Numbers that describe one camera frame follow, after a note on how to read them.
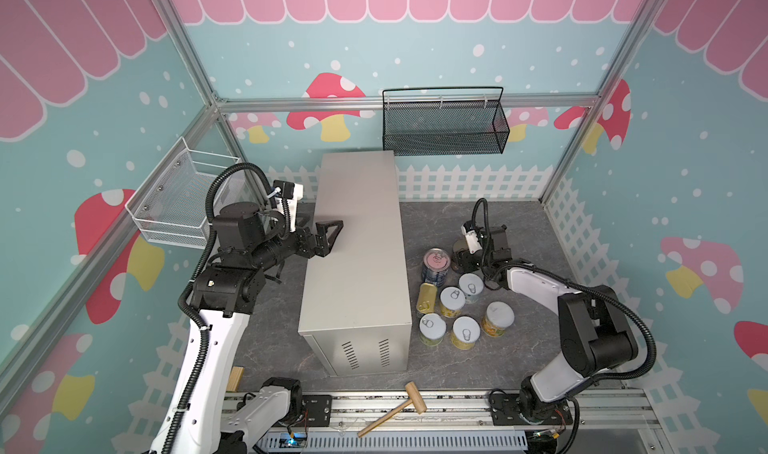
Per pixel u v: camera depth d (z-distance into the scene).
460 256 0.86
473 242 0.85
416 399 0.75
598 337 0.46
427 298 0.93
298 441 0.72
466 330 0.82
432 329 0.83
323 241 0.56
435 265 0.90
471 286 0.90
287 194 0.52
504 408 0.74
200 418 0.36
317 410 0.74
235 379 0.79
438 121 0.94
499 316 0.83
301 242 0.55
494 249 0.73
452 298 0.89
